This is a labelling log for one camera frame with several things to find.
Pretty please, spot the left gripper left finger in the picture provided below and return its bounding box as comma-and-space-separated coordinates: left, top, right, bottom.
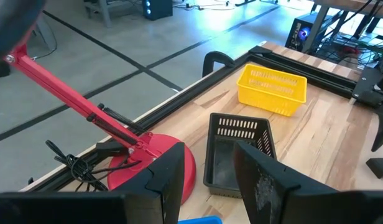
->
112, 142, 185, 224

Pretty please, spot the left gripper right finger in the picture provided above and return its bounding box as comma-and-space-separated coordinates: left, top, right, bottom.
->
233, 141, 337, 224

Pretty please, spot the black lamp cable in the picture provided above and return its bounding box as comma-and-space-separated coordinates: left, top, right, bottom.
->
45, 139, 142, 192

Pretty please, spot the computer tower with glowing fan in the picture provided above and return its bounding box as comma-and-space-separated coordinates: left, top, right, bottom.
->
284, 17, 323, 52

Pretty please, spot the yellow plastic basket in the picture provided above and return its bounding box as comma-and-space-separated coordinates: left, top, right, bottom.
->
236, 63, 308, 118

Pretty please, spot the grey metal stand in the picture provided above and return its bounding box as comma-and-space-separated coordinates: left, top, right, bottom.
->
84, 0, 118, 28

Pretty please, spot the black computer tower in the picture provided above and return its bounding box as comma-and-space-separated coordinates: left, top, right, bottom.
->
141, 0, 173, 21

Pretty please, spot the black plastic basket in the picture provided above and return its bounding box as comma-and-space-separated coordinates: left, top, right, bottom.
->
203, 112, 278, 199

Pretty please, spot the red desk lamp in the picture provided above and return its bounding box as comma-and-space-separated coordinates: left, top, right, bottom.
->
0, 0, 198, 205

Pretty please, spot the blue plastic basket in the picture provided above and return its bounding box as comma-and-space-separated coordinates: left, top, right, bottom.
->
178, 215, 223, 224

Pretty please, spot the wooden background workbench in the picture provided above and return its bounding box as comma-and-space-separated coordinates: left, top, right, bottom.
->
302, 0, 383, 54

